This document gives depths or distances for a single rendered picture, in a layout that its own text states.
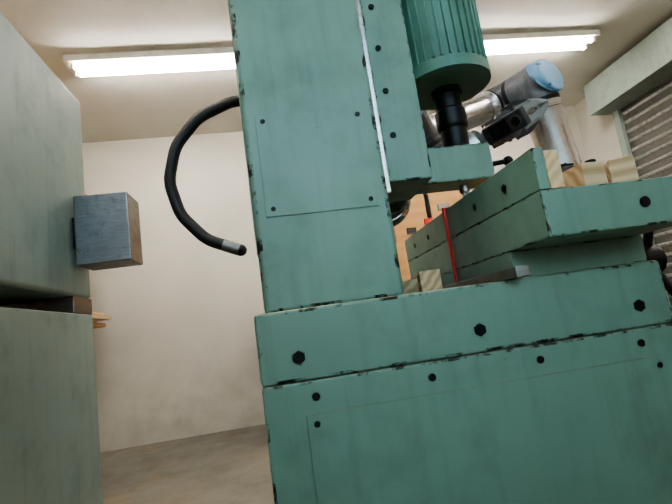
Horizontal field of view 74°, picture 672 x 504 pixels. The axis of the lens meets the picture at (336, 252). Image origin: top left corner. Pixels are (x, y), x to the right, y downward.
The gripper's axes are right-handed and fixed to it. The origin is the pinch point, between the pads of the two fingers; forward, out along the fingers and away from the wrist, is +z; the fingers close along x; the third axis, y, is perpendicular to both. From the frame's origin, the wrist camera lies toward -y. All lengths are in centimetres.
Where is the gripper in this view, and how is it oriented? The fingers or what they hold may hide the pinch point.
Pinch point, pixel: (544, 103)
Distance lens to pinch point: 129.4
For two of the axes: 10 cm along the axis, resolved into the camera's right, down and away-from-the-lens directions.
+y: -0.7, -0.2, 10.0
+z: 8.5, -5.2, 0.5
